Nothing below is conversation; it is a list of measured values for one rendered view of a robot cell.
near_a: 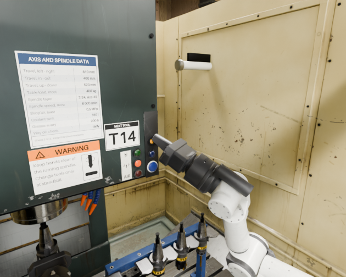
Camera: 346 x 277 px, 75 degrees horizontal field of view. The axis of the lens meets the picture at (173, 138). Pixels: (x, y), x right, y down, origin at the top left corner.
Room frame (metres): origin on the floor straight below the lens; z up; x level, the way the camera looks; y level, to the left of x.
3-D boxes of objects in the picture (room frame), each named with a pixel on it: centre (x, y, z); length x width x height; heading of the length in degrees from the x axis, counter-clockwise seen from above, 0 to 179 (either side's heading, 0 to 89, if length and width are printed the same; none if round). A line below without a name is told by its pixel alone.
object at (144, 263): (0.67, 0.10, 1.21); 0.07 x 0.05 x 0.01; 35
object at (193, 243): (0.80, -0.08, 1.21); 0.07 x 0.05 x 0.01; 35
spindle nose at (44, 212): (0.64, 0.42, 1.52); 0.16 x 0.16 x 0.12
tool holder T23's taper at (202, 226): (0.83, -0.12, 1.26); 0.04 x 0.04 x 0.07
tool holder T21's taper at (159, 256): (0.70, 0.06, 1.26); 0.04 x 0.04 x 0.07
